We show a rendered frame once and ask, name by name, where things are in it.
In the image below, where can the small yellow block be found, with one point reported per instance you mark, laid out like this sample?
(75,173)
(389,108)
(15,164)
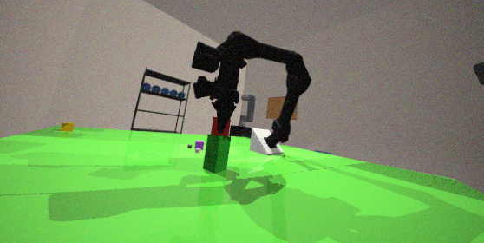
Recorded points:
(67,126)

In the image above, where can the purple cube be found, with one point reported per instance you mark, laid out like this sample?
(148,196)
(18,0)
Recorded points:
(199,144)

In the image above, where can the green block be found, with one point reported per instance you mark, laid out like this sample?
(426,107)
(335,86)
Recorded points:
(215,163)
(217,144)

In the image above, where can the red block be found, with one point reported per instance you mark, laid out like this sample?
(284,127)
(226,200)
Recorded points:
(215,128)

